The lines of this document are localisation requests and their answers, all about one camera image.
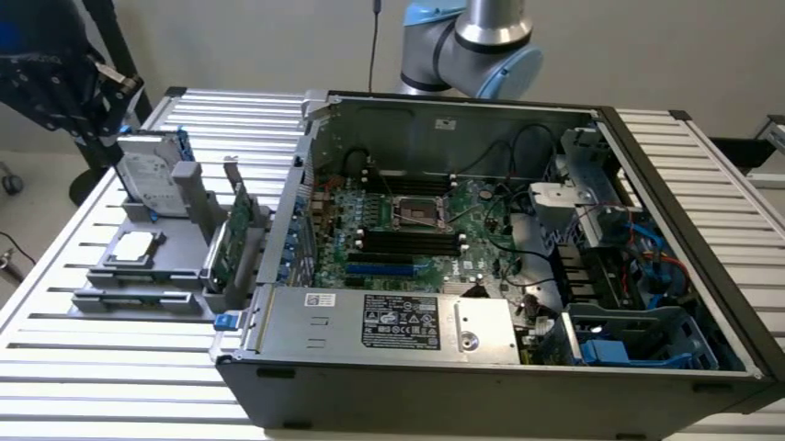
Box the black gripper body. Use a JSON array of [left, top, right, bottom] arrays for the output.
[[0, 13, 105, 135]]

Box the green RAM stick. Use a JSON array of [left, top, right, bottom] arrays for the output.
[[91, 272, 199, 282]]

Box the silver hard disk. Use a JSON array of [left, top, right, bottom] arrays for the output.
[[115, 129, 195, 218]]

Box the grey parts rack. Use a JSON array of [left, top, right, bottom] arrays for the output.
[[70, 160, 276, 323]]

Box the silver CPU chip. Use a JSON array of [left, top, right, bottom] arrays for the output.
[[114, 232, 159, 259]]

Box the green graphics card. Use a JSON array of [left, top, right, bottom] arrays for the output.
[[205, 160, 261, 289]]

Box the CPU socket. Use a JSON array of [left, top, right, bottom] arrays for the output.
[[389, 195, 449, 231]]

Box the blue expansion slot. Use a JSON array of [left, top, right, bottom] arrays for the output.
[[346, 262, 416, 279]]

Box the silver power supply unit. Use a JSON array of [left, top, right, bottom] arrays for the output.
[[257, 287, 523, 367]]

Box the green motherboard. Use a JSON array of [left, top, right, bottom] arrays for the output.
[[306, 176, 553, 304]]

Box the silver metal disk bay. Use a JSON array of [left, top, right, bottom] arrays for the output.
[[555, 126, 644, 240]]

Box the open black PC case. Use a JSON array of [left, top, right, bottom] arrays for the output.
[[212, 89, 785, 431]]

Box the blue plastic disk bay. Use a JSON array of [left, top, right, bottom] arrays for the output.
[[561, 300, 720, 368]]

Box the black camera stand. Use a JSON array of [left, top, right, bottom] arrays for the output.
[[70, 0, 155, 206]]

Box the thin cable with plug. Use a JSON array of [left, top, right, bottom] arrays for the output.
[[0, 231, 39, 282]]

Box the black looped wire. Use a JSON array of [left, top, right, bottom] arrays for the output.
[[341, 146, 396, 195]]

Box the thin black hanging cable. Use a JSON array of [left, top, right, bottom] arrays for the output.
[[368, 0, 385, 91]]

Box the long black wire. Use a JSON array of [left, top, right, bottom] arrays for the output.
[[476, 122, 561, 181]]

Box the blue wire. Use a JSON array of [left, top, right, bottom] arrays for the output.
[[624, 219, 677, 296]]

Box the red wire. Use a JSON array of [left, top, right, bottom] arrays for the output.
[[657, 254, 696, 296]]

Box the aluminium profile frame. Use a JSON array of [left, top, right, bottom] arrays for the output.
[[744, 112, 785, 189]]

